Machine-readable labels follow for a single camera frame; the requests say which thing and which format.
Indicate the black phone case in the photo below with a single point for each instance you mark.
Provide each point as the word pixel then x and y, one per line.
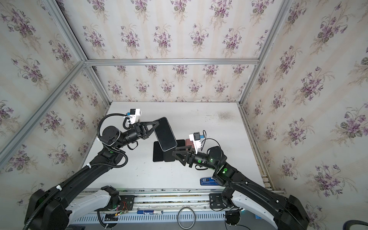
pixel 168 157

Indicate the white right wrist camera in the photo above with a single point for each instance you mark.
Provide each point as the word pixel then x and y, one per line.
pixel 197 138

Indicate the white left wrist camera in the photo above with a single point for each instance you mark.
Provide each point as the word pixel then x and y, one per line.
pixel 132 117

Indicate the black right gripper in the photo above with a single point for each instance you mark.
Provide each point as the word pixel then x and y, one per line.
pixel 191 156

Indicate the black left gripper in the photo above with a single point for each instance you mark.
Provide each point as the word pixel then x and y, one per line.
pixel 139 129

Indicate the black phone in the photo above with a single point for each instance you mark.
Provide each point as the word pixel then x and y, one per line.
pixel 164 134

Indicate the small circuit board with wires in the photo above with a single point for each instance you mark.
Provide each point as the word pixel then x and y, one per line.
pixel 113 215

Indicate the blue black box cutter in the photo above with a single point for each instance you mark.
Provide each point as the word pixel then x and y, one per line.
pixel 208 181

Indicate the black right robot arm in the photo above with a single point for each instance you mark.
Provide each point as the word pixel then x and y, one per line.
pixel 283 213

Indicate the black smartphone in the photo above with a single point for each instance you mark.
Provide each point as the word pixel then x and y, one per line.
pixel 158 154

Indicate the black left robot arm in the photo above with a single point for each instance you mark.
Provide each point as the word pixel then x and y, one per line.
pixel 50 210

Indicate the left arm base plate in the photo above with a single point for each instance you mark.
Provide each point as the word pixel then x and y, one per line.
pixel 129 199

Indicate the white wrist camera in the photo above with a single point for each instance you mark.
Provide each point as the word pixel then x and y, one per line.
pixel 197 138
pixel 132 117

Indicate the blue marker pen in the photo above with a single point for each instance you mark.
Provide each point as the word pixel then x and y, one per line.
pixel 150 212

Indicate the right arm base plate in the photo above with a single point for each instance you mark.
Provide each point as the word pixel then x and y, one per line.
pixel 216 202

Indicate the pink-cased phone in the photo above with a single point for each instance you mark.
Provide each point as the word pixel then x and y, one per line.
pixel 188 142

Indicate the purple smartphone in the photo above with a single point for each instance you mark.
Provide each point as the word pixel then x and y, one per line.
pixel 181 143

